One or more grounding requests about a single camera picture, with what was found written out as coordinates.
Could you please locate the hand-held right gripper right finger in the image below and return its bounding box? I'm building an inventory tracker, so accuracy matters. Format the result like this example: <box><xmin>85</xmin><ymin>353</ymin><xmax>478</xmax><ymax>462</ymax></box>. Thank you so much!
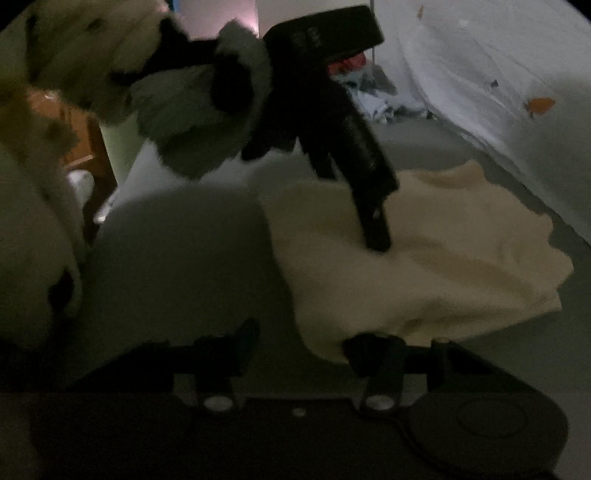
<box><xmin>344</xmin><ymin>335</ymin><xmax>499</xmax><ymax>414</ymax></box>

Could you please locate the pile of clothes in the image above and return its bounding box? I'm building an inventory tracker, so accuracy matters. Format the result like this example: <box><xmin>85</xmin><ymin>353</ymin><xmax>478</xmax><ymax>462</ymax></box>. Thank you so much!
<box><xmin>327</xmin><ymin>50</ymin><xmax>437</xmax><ymax>126</ymax></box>

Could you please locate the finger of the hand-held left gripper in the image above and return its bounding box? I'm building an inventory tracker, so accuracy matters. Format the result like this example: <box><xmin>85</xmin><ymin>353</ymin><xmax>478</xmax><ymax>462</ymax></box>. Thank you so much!
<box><xmin>301</xmin><ymin>137</ymin><xmax>337</xmax><ymax>181</ymax></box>
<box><xmin>331</xmin><ymin>113</ymin><xmax>400</xmax><ymax>253</ymax></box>

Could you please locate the wooden furniture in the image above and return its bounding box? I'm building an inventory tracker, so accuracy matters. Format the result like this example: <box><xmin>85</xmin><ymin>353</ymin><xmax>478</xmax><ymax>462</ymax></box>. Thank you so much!
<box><xmin>25</xmin><ymin>88</ymin><xmax>118</xmax><ymax>245</ymax></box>

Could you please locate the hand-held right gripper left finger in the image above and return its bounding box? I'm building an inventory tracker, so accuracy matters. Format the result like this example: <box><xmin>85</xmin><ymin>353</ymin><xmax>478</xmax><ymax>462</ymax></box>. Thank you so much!
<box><xmin>92</xmin><ymin>318</ymin><xmax>260</xmax><ymax>412</ymax></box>

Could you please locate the white sheet with orange prints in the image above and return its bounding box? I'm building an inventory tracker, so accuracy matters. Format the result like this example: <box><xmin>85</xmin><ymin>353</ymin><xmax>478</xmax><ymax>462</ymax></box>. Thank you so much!
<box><xmin>369</xmin><ymin>0</ymin><xmax>591</xmax><ymax>247</ymax></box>

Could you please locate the cream garment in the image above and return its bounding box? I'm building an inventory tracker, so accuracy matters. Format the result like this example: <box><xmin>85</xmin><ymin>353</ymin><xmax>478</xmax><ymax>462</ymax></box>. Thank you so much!
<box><xmin>259</xmin><ymin>159</ymin><xmax>574</xmax><ymax>366</ymax></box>

